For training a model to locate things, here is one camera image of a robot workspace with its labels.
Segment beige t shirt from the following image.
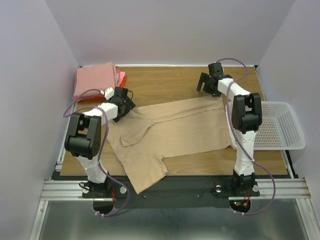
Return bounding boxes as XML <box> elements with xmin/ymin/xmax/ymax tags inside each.
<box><xmin>107</xmin><ymin>96</ymin><xmax>231</xmax><ymax>194</ymax></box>

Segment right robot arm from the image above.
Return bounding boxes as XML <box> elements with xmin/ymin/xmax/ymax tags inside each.
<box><xmin>196</xmin><ymin>62</ymin><xmax>263</xmax><ymax>195</ymax></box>

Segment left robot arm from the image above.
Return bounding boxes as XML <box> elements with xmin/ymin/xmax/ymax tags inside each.
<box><xmin>63</xmin><ymin>87</ymin><xmax>136</xmax><ymax>198</ymax></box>

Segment folded light pink t shirt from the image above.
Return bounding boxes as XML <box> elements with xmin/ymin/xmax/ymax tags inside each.
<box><xmin>117</xmin><ymin>71</ymin><xmax>126</xmax><ymax>88</ymax></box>

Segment white plastic basket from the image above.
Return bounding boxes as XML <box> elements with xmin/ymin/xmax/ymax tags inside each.
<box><xmin>226</xmin><ymin>100</ymin><xmax>307</xmax><ymax>151</ymax></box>

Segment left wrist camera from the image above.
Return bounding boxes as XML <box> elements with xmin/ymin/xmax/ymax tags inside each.
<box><xmin>100</xmin><ymin>87</ymin><xmax>115</xmax><ymax>100</ymax></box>

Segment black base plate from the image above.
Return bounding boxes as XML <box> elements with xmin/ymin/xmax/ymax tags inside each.
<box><xmin>82</xmin><ymin>174</ymin><xmax>261</xmax><ymax>210</ymax></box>

